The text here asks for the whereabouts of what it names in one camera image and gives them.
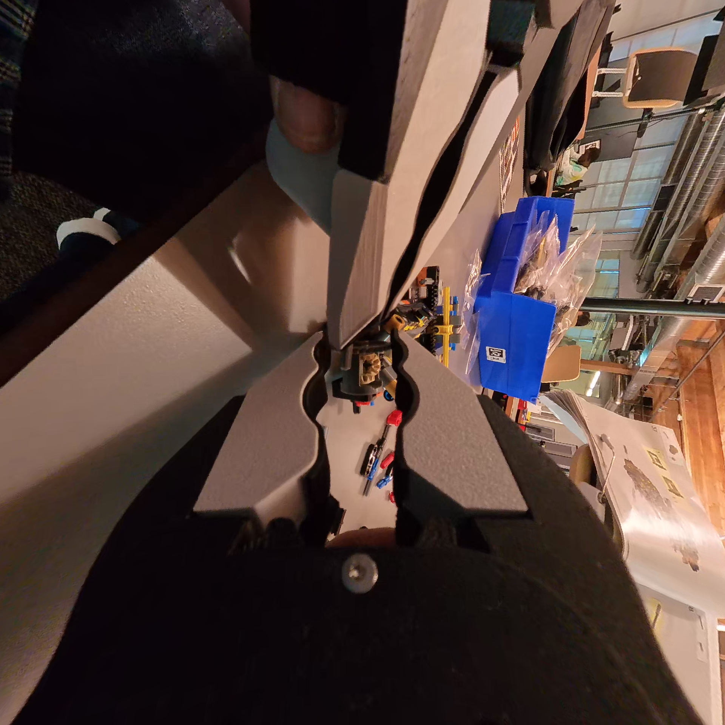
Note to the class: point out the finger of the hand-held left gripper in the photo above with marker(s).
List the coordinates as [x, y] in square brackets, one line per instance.
[487, 130]
[430, 85]

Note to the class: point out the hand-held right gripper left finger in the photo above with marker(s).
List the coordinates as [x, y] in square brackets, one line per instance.
[260, 453]

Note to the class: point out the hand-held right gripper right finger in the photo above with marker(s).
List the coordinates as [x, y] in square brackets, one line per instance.
[464, 453]

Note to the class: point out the lego gear axle subassembly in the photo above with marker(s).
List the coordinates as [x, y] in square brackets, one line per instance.
[368, 368]

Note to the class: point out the lego car chassis assembly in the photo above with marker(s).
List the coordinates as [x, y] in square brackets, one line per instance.
[419, 314]

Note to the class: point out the lego sticker sheet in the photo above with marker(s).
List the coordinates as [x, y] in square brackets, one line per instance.
[510, 164]

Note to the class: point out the black thin lego liftarm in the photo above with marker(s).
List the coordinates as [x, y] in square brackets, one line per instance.
[371, 460]

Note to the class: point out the clear bags of lego parts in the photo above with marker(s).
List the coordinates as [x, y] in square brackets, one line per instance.
[566, 266]

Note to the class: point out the lego instruction booklet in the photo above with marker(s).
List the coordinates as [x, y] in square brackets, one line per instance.
[651, 498]

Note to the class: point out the person's left hand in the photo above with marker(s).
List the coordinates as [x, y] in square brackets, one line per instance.
[308, 119]

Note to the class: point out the white book stand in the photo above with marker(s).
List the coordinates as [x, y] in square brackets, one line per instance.
[583, 470]

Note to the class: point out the blue bin with square tag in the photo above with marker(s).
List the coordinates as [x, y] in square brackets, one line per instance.
[521, 328]

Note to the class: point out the clear plastic bag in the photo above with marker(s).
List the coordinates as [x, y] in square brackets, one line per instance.
[473, 277]

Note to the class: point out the wooden chair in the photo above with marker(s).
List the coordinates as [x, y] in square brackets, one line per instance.
[660, 76]

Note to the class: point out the dark trousers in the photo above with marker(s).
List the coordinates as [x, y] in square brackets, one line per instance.
[141, 85]

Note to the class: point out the black metal pole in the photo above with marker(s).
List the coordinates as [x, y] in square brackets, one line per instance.
[651, 307]

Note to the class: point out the white navy shoe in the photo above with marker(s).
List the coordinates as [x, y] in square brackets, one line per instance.
[85, 232]

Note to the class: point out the blue plaid shirt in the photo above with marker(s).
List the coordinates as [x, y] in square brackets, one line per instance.
[11, 85]

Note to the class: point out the silver ventilation duct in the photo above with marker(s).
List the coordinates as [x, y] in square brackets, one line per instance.
[679, 198]

